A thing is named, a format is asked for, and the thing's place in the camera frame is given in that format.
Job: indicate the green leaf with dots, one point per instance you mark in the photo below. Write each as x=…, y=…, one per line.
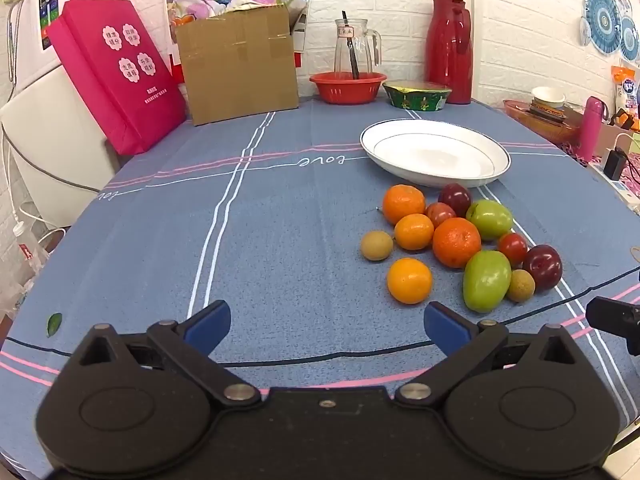
x=54, y=324

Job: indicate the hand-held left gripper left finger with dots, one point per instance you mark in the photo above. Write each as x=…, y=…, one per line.
x=210, y=322

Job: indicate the glass pitcher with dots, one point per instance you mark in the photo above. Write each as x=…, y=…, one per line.
x=356, y=47

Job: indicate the green foil-covered bowl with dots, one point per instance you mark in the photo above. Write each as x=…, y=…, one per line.
x=417, y=96

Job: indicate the large blue paper fan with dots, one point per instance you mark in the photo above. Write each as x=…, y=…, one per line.
x=601, y=16

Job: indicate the red thermos jug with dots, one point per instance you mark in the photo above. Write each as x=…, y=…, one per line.
x=450, y=50

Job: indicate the green jujube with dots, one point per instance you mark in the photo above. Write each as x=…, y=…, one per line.
x=486, y=280
x=490, y=219

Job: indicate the large deep orange mandarin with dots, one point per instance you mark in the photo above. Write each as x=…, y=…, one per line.
x=456, y=242

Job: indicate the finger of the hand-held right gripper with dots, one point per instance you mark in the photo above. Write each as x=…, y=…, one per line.
x=612, y=316

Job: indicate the red speckled plum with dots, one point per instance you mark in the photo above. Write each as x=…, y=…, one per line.
x=439, y=213

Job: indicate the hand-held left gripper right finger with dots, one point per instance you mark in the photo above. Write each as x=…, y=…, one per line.
x=445, y=327

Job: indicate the white cabinet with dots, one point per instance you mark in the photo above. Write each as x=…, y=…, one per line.
x=50, y=150

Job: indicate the black power adapter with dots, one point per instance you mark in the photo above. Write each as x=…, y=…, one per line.
x=615, y=164

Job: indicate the dark long utensil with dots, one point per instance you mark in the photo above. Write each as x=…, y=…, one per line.
x=350, y=45

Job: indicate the pink tote bag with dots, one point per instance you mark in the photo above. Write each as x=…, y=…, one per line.
x=115, y=75

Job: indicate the yellowish orange mandarin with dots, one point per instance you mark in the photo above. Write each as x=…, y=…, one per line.
x=409, y=280

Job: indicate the dark red plum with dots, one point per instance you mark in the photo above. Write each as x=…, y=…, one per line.
x=542, y=266
x=455, y=199

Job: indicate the brown cardboard box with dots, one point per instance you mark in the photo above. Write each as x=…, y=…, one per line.
x=237, y=65

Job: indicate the small red tomato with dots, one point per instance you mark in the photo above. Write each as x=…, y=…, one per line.
x=513, y=248

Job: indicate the white power strip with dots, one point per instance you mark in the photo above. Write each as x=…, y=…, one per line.
x=622, y=192

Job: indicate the white orange snack bag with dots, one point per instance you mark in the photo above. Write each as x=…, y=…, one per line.
x=627, y=89

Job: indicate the white water purifier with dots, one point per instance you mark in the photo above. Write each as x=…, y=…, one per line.
x=35, y=25

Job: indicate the blue striped tablecloth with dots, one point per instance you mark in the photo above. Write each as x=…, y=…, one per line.
x=300, y=235

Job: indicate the pink bottle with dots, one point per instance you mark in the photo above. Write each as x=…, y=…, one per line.
x=591, y=127

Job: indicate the red plastic basket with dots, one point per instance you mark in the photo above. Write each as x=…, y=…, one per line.
x=347, y=87

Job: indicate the brown round longan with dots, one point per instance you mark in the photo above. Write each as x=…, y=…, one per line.
x=377, y=245
x=521, y=285

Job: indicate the white plate with dark rim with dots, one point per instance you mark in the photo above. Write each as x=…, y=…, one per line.
x=435, y=152

